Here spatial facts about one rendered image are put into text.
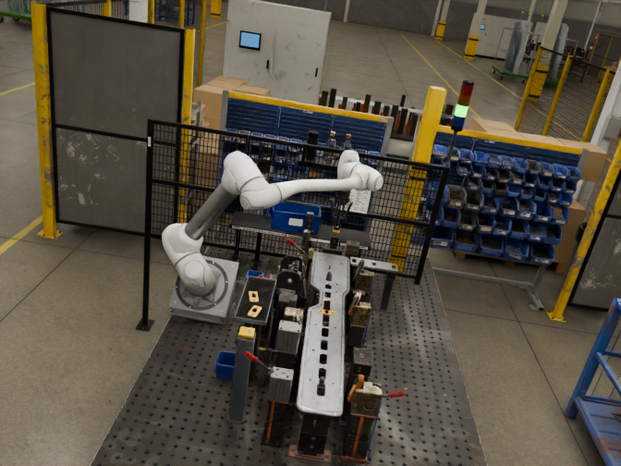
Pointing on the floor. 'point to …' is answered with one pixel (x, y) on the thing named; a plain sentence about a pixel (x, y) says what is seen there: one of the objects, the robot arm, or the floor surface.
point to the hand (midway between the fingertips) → (337, 223)
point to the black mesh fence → (243, 208)
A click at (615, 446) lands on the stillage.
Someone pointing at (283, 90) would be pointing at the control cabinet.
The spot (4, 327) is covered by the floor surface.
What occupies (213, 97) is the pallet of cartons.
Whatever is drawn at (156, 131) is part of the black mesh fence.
